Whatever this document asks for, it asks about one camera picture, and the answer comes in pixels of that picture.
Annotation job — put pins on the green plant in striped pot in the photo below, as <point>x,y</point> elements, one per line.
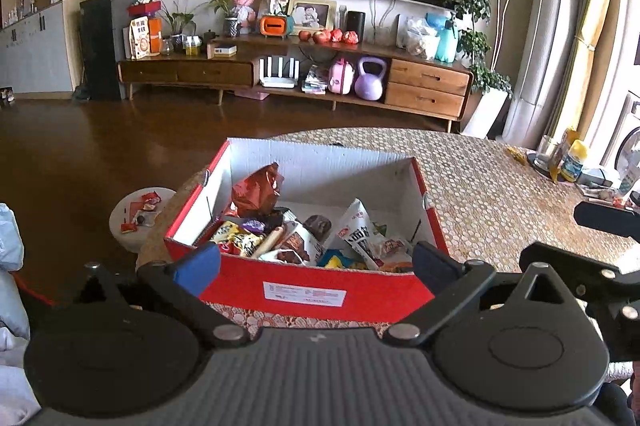
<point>231,27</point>

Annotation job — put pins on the yellow curtain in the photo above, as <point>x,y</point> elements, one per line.
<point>592,5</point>

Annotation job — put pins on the small brown snack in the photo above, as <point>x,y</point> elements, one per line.
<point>317,227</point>

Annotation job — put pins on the red wrapped fruit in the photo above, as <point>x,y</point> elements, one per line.
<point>336,35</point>
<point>351,37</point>

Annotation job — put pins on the photo frame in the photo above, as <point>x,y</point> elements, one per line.
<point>311,14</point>

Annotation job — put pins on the stack of magazines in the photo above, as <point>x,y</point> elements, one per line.
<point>315,80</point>

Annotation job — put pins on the sausage stick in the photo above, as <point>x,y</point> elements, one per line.
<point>270,240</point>

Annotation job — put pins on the drinking glass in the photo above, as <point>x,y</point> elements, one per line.
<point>544,150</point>

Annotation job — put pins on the white plastic bag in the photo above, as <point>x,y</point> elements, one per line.
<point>422,40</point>

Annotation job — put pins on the white router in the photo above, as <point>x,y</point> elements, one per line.
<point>279,80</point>

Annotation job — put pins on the white planter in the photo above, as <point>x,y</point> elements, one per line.
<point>484,113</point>

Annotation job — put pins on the brown red foil snack packet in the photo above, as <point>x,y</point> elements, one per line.
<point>255,193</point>

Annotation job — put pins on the small leafy potted plant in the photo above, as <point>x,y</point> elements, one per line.
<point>179,25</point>

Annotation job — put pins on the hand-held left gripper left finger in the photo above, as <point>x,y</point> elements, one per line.
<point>197,268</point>

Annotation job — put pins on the purple kettlebell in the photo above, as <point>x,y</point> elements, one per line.
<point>370,85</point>

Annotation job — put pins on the yellow-lid canister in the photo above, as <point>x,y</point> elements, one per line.
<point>574,163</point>

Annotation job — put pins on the black snack packet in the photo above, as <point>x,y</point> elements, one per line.
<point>277,216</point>

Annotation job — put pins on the yellow bottles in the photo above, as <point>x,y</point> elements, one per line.
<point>193,46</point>

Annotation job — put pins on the small glass jar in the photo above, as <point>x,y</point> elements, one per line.
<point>166,48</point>

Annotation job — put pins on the white standing air conditioner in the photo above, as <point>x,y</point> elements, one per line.
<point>545,30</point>

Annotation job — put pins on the black teapot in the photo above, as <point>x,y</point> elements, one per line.
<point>210,38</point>

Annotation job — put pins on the wooden TV cabinet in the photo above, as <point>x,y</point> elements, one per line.
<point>200,73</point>

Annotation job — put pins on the black cabinet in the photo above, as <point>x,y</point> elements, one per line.
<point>102,50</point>

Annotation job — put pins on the red gift box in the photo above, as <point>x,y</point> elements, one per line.
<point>144,8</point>

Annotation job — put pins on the small purple snack packet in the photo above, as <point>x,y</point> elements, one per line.
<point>252,224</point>

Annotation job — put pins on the round white stool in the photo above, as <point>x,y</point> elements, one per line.
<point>130,236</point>

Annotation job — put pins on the washing machine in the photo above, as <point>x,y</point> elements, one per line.
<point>630,135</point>

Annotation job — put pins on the small white red packet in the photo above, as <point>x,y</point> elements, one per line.
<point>395,250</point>

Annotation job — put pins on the red cardboard box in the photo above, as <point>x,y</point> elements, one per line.
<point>240,281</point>

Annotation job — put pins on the grey pouch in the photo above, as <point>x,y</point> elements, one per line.
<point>595,176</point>

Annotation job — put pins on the light wooden drawer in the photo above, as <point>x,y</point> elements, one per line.
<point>425,99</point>
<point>430,76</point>

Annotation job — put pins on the small white box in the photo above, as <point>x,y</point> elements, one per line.
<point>222,51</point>

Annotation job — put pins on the black round tray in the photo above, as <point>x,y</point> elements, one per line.
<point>537,166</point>

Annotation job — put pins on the yellow wrapper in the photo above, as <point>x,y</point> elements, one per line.
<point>515,153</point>

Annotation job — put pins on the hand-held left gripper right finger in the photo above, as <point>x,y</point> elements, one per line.
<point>435,263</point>

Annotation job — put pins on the beige snack bag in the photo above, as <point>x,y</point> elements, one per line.
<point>139,38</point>

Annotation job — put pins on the black speaker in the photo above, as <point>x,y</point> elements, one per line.
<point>356,25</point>

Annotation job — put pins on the red apple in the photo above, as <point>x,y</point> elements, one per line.
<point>304,35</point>
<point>321,37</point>

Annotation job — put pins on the pink flat box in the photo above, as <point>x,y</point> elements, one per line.
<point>252,93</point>

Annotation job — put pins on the blue snack packet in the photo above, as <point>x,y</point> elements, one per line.
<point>335,261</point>

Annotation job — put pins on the pink case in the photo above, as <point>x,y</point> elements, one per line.
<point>341,78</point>

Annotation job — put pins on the white cloth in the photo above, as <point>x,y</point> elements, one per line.
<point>12,331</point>

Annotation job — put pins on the orange carton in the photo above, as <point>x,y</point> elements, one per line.
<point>155,35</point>

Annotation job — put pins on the blue spray bottle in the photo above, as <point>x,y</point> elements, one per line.
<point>446,43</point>

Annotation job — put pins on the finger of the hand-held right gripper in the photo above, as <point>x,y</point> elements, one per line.
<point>610,218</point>
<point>560,268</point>

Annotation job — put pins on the white black-print snack packet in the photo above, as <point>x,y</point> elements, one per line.
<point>357,231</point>

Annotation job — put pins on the white red brown snack packet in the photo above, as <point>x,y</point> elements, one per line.
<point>300,248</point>

